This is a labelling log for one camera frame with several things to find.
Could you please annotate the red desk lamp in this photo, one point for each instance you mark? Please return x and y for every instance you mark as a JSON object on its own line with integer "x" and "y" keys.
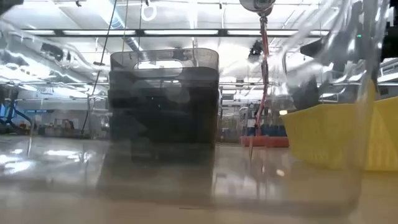
{"x": 264, "y": 141}

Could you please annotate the clear plastic bin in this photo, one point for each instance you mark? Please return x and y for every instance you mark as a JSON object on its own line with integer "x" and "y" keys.
{"x": 62, "y": 171}

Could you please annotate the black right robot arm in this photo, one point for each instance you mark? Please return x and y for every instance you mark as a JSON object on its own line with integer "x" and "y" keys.
{"x": 390, "y": 43}

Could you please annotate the yellow mesh basket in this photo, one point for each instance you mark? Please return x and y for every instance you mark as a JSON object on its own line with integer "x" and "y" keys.
{"x": 326, "y": 140}

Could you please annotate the smoked grey plastic bin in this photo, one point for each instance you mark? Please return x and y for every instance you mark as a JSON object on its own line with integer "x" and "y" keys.
{"x": 161, "y": 109}

